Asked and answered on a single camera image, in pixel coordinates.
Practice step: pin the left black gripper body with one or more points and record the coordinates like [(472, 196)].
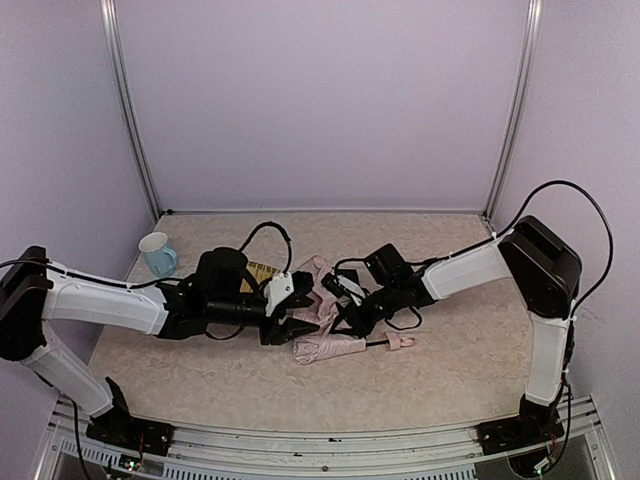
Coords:
[(275, 320)]

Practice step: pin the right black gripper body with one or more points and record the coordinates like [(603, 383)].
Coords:
[(360, 312)]

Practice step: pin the pink and black umbrella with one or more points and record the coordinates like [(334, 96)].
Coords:
[(323, 344)]

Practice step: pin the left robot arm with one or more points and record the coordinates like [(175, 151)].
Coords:
[(221, 291)]

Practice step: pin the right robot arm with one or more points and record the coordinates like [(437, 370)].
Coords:
[(472, 358)]

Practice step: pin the woven bamboo tray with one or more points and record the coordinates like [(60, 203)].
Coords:
[(260, 272)]

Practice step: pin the light blue enamel mug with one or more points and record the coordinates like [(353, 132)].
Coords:
[(157, 253)]

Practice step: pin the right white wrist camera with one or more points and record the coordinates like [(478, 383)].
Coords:
[(340, 286)]

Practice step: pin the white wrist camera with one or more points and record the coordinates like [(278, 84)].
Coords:
[(278, 289), (340, 286)]

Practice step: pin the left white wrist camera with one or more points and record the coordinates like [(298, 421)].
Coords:
[(278, 289)]

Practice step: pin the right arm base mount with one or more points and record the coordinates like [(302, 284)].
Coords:
[(515, 433)]

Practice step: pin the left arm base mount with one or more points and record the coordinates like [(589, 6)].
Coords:
[(143, 436)]

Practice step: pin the aluminium front rail frame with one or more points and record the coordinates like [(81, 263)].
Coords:
[(578, 449)]

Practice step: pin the right aluminium corner post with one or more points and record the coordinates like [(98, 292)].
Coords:
[(517, 107)]

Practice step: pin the aluminium corner post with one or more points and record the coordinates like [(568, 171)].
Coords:
[(109, 17), (517, 107)]

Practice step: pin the left aluminium corner post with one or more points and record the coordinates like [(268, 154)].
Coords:
[(109, 17)]

